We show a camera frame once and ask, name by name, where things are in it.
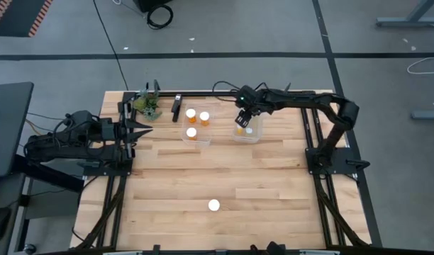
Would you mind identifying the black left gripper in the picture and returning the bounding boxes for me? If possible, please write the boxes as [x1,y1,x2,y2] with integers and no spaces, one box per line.
[102,115,154,160]

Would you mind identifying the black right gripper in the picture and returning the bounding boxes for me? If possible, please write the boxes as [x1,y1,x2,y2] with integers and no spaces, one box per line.
[235,104,262,129]

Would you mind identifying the clear plastic bin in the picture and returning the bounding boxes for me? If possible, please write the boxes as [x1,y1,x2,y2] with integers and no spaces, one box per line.
[180,102,217,148]
[232,101,266,145]

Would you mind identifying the small artificial green plant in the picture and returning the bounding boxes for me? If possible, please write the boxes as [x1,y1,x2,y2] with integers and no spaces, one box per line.
[133,88,163,121]

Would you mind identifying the black clamp lever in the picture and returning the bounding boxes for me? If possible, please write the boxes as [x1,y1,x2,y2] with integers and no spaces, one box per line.
[344,159,371,171]

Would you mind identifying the black desk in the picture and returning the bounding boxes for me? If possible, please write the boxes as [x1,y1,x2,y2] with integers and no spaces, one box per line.
[0,81,35,178]

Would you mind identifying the black rounded object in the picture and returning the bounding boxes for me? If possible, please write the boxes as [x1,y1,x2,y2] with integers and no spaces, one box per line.
[250,240,286,255]

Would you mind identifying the grey desk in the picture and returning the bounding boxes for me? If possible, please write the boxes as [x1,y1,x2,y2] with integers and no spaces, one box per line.
[0,172,35,255]

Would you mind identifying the black orange-striped floor mat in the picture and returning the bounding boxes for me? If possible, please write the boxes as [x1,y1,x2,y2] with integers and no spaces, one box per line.
[0,0,54,38]

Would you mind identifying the grey table foot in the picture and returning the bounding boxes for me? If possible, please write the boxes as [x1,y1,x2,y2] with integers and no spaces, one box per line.
[411,110,434,120]

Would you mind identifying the grey table leg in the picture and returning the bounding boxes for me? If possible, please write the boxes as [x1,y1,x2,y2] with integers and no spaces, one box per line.
[375,0,434,28]

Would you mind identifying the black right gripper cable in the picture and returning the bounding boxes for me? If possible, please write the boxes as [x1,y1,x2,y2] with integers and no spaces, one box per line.
[212,80,241,103]

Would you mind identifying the black table-level camera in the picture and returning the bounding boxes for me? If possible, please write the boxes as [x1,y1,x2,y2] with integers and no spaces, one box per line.
[170,93,183,123]

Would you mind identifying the black aluminium frame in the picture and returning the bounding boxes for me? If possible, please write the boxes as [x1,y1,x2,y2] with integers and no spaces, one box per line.
[69,90,372,255]

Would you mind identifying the long black floor cable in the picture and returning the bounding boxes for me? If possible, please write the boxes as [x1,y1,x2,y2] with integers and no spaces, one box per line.
[92,0,129,91]

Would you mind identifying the coiled black cable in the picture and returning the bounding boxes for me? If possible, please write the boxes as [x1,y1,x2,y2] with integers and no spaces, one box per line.
[146,4,174,30]

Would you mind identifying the white floor cable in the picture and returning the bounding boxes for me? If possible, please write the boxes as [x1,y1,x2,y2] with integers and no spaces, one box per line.
[406,55,434,75]

